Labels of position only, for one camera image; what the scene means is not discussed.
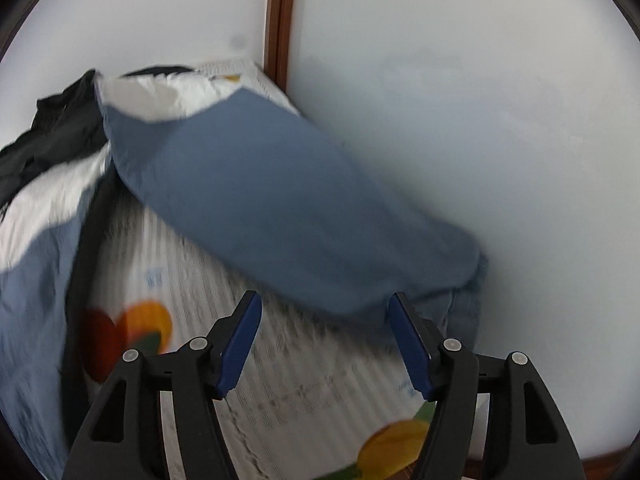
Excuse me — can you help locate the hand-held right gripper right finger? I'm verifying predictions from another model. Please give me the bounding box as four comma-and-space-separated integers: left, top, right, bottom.
388, 291, 587, 480

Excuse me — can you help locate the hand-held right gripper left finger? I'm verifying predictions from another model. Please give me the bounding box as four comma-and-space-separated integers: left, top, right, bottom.
62, 290, 263, 480

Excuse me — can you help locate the black garment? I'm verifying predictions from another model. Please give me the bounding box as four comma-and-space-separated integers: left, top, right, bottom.
0, 69, 113, 221

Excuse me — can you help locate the fruit print lace tablecloth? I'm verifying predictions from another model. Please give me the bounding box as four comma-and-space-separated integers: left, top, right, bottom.
65, 57, 481, 480

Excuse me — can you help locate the white and pale blue garment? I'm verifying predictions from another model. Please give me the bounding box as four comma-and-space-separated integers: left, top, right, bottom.
0, 67, 251, 476

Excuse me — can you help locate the brown wooden door frame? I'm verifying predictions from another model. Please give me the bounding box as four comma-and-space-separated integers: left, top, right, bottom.
262, 0, 301, 96

